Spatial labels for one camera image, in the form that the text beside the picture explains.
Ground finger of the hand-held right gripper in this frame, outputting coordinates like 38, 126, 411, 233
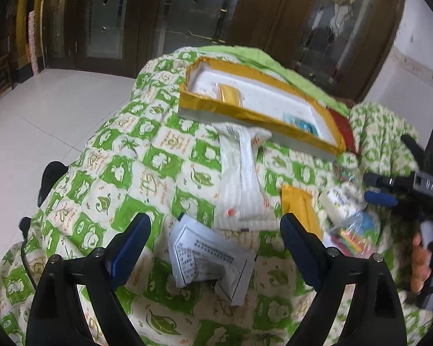
400, 134, 425, 172
363, 172, 415, 208

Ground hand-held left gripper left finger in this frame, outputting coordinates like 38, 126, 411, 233
26, 213, 152, 346

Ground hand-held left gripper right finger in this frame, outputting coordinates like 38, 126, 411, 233
279, 213, 408, 346

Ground white tissue pack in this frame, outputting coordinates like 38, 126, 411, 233
318, 184, 367, 224

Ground clear bag with blue contents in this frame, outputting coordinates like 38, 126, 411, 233
325, 211, 379, 260

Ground large yellow packet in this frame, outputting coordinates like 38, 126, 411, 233
281, 184, 324, 246

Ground white paper leaflet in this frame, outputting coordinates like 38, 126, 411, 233
168, 213, 257, 308

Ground white foam box yellow edge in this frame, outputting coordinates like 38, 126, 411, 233
178, 56, 348, 162

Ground person's right hand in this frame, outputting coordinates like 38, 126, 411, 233
410, 232, 433, 294

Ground green white printed quilt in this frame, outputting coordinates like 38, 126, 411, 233
0, 45, 433, 346

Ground red box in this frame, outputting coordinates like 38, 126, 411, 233
326, 107, 358, 154

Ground white plastic bag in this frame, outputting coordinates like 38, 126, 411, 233
211, 123, 278, 232

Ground black chair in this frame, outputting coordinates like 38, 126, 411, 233
19, 160, 70, 232

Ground teal printed packet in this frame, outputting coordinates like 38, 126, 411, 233
283, 112, 320, 139

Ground small yellow packet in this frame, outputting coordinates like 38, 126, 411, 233
216, 83, 246, 108

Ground pink white patterned board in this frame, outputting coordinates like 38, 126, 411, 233
27, 10, 45, 77

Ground wooden glass door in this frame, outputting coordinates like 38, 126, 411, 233
43, 0, 408, 103

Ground yellow panel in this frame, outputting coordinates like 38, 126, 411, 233
15, 0, 50, 71

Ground black cable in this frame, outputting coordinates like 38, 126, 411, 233
20, 238, 40, 296

